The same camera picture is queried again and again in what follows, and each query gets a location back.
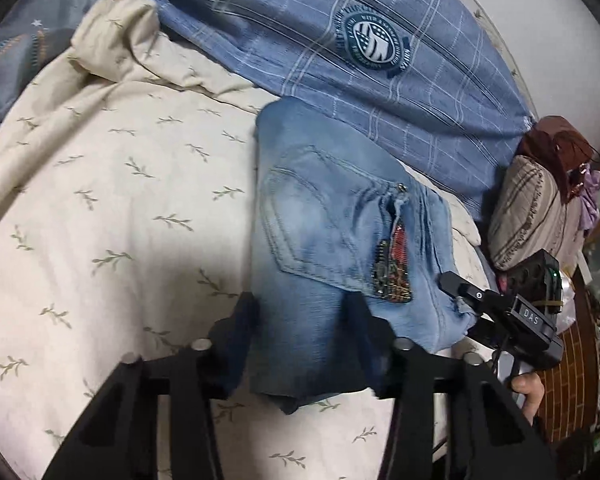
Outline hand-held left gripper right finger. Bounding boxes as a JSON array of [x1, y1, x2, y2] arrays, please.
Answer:
[[340, 290, 556, 480]]

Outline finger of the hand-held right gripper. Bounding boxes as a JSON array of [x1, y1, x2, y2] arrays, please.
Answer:
[[439, 270, 490, 319]]

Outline striped beige pillow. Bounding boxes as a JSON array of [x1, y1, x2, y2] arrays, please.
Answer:
[[487, 154, 583, 272]]

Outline grey-blue star print bedding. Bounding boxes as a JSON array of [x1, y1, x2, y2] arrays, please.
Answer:
[[0, 0, 126, 156]]

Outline person's right hand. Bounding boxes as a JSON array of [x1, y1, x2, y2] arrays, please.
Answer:
[[510, 372, 547, 427]]

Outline blue denim pants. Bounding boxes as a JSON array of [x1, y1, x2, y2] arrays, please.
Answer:
[[250, 96, 481, 415]]

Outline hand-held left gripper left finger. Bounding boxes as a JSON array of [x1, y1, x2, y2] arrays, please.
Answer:
[[40, 290, 263, 480]]

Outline blue plaid quilt with emblem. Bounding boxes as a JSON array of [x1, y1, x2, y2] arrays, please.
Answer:
[[110, 0, 538, 221]]

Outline purple cloth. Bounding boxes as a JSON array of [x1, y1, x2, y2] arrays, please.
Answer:
[[577, 167, 600, 233]]

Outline brick pattern cloth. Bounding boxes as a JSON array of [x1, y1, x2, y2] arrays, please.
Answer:
[[537, 267, 600, 443]]

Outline cream leaf print bed sheet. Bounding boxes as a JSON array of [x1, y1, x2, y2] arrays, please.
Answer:
[[0, 0, 486, 480]]

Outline brown cloth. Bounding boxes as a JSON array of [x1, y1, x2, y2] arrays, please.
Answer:
[[517, 115, 600, 203]]

